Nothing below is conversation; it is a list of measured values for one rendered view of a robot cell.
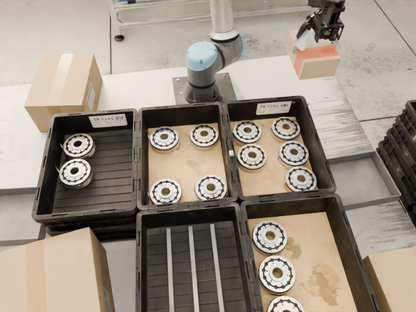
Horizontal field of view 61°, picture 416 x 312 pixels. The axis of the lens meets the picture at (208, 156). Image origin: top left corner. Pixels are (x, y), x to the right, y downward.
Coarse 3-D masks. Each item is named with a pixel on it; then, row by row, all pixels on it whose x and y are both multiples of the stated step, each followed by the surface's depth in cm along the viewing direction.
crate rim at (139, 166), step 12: (144, 108) 123; (156, 108) 123; (168, 108) 123; (228, 144) 114; (228, 156) 112; (228, 168) 109; (156, 204) 102; (168, 204) 102; (180, 204) 102; (192, 204) 102
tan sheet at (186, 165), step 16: (176, 128) 131; (192, 128) 131; (160, 160) 123; (176, 160) 123; (192, 160) 123; (208, 160) 123; (160, 176) 119; (176, 176) 119; (192, 176) 119; (224, 176) 119; (192, 192) 116
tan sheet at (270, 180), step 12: (252, 120) 133; (264, 120) 133; (264, 132) 130; (264, 144) 127; (276, 144) 127; (276, 156) 124; (264, 168) 121; (276, 168) 121; (252, 180) 118; (264, 180) 118; (276, 180) 118; (252, 192) 116; (264, 192) 116; (276, 192) 116
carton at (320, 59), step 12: (288, 36) 119; (312, 36) 116; (288, 48) 120; (312, 48) 112; (324, 48) 112; (300, 60) 111; (312, 60) 109; (324, 60) 109; (336, 60) 110; (300, 72) 113; (312, 72) 113; (324, 72) 114
